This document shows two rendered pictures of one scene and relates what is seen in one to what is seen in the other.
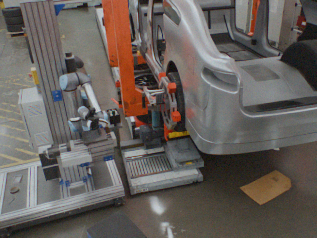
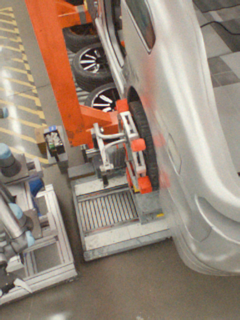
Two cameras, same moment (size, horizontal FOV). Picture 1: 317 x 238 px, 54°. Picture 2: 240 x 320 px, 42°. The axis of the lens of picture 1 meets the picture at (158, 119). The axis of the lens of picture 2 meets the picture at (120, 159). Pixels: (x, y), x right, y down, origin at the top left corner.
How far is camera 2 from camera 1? 1.69 m
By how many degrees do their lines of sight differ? 24
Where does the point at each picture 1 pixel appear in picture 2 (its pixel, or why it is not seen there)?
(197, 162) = not seen: hidden behind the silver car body
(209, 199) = (187, 270)
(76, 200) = (13, 292)
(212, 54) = (222, 184)
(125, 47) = (57, 61)
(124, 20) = (50, 18)
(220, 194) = not seen: hidden behind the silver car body
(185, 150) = (155, 195)
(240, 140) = not seen: outside the picture
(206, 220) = (183, 307)
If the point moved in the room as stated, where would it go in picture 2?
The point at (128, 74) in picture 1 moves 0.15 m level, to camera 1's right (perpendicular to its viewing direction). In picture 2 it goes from (68, 97) to (89, 96)
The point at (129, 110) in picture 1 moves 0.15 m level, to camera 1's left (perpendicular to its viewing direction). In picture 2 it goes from (75, 139) to (58, 141)
